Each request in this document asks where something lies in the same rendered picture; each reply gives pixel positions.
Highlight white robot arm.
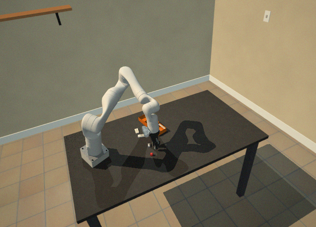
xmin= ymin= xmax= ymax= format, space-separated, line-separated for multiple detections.
xmin=82 ymin=66 xmax=160 ymax=156

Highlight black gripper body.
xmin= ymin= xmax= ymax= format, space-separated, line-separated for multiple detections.
xmin=149 ymin=131 xmax=160 ymax=141

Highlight orange labelled bins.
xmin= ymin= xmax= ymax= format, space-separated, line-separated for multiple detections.
xmin=138 ymin=115 xmax=166 ymax=136

